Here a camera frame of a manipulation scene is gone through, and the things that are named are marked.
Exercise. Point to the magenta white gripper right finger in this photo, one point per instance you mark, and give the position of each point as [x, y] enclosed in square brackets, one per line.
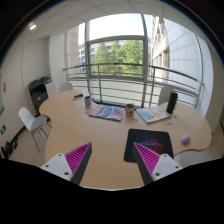
[153, 166]

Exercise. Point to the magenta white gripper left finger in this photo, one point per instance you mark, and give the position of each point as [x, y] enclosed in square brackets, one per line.
[70, 166]

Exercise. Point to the black mouse pad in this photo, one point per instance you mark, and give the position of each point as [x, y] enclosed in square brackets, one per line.
[157, 141]

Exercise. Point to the lilac computer mouse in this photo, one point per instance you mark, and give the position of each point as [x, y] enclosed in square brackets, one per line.
[185, 139]

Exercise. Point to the open light blue magazine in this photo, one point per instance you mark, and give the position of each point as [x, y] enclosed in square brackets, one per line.
[152, 114]

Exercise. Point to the white chair wooden legs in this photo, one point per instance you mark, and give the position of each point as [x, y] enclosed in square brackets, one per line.
[33, 124]

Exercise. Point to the black cylindrical speaker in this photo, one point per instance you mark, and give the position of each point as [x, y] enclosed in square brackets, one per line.
[172, 102]

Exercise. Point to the red blue magazine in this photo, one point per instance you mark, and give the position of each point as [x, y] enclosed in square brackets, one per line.
[107, 112]

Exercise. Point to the small black device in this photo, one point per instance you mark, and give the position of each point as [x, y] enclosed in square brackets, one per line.
[78, 96]

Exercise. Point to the white chair behind table right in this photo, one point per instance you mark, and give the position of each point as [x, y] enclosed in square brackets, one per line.
[165, 94]

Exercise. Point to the white chair behind table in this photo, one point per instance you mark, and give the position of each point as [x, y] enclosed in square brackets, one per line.
[65, 87]
[165, 94]

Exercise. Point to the green exit sign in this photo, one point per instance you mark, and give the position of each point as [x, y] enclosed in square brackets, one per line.
[3, 129]

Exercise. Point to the white chair behind table left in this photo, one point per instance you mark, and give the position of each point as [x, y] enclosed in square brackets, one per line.
[65, 87]

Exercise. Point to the white chair near printer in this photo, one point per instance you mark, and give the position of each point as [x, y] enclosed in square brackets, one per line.
[50, 89]

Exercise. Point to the metal railing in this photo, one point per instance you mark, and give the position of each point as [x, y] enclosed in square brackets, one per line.
[121, 83]

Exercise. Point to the black office printer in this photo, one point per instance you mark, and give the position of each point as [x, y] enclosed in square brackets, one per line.
[38, 91]

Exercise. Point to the ceiling light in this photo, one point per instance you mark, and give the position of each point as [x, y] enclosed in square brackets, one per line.
[32, 26]

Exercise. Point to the orange wall sign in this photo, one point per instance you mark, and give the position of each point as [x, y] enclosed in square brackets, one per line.
[4, 87]

